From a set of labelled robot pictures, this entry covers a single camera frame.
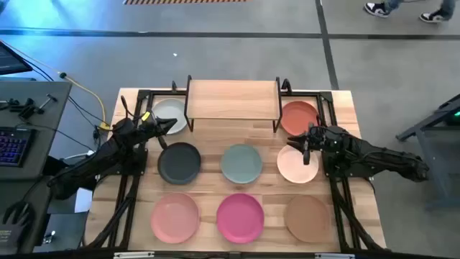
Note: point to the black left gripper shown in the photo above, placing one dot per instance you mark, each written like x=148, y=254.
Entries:
x=151, y=126

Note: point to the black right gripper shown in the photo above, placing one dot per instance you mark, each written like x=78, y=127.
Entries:
x=315, y=138

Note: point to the light grey plate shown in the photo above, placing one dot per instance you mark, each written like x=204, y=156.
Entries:
x=169, y=108

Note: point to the cream plate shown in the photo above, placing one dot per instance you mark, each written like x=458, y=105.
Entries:
x=291, y=167

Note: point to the terracotta orange plate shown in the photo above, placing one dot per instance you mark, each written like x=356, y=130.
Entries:
x=298, y=115

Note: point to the dark charcoal plate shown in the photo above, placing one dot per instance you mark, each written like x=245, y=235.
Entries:
x=179, y=163

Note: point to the sage green plate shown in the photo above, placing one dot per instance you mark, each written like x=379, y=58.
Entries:
x=241, y=164

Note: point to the light pink plate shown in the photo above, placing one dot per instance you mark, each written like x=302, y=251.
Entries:
x=175, y=218

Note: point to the magenta plate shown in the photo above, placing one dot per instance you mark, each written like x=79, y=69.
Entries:
x=240, y=218

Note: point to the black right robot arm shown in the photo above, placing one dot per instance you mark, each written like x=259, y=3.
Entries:
x=377, y=158

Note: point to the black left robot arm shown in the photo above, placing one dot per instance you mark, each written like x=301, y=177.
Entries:
x=108, y=154

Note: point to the black table clamp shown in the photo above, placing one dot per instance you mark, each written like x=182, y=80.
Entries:
x=174, y=85
x=286, y=85

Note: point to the tan brown plate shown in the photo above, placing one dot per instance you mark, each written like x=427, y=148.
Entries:
x=307, y=218

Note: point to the white paper sheet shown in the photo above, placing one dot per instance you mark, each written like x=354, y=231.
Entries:
x=83, y=201

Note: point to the grey desk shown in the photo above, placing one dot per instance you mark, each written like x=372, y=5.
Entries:
x=54, y=118

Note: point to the dark grey cart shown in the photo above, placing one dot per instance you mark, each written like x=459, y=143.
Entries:
x=431, y=162

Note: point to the black desk clamp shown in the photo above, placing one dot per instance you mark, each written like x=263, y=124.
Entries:
x=16, y=103
x=30, y=111

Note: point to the black backlit keyboard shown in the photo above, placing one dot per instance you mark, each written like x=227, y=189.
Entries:
x=14, y=147

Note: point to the person's shoe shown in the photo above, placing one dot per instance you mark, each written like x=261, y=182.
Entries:
x=376, y=9
x=433, y=16

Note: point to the black device green light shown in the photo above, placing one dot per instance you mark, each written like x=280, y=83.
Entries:
x=454, y=118

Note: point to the small silver clip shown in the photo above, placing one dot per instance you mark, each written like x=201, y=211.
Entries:
x=49, y=237

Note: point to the person's leg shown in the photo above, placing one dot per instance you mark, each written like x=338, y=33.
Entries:
x=448, y=7
x=393, y=4

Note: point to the black computer monitor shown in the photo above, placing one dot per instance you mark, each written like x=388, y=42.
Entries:
x=10, y=61

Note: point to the black aluminium table frame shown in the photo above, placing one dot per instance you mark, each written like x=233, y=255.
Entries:
x=143, y=95

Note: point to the wooden shelf black metal frame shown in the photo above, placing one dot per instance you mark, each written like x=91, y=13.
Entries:
x=233, y=99

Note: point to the silver edge bracket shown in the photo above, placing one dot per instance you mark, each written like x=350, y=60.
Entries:
x=133, y=255
x=335, y=255

